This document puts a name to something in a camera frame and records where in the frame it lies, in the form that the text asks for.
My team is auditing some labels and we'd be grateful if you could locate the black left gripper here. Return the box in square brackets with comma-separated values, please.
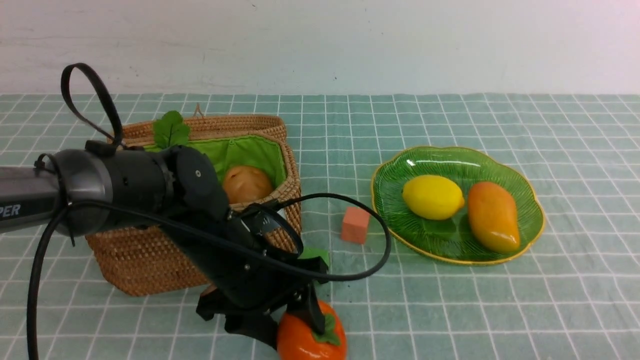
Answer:
[167, 145, 329, 350]

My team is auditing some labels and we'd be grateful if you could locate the orange toy persimmon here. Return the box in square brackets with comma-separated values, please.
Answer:
[277, 300, 348, 360]

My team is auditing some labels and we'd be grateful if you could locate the brown toy potato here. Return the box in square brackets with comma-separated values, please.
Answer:
[222, 165, 275, 204]

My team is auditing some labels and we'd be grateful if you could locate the yellow toy lemon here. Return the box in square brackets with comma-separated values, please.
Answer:
[402, 175, 466, 221]

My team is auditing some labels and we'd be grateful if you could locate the white toy radish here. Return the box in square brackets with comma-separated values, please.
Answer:
[151, 111, 191, 150]

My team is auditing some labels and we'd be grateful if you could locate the orange yellow toy mango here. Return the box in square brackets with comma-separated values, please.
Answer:
[467, 181, 521, 255]

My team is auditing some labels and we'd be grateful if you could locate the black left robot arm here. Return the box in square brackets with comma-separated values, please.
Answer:
[1, 140, 329, 357]

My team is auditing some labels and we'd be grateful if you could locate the green foam cube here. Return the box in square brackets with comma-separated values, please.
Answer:
[299, 246, 330, 268]

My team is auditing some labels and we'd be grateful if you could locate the orange foam cube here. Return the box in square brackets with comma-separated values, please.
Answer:
[340, 206, 371, 245]

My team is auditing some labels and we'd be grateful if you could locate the woven rattan basket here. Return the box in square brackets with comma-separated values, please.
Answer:
[86, 126, 301, 297]

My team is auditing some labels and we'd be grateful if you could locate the green glass leaf plate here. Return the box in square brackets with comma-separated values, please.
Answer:
[370, 146, 546, 266]

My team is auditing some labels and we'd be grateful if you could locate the woven rattan basket lid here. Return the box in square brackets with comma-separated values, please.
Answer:
[123, 104, 288, 146]

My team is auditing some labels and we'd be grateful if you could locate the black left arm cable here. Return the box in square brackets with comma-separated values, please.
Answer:
[26, 62, 392, 360]

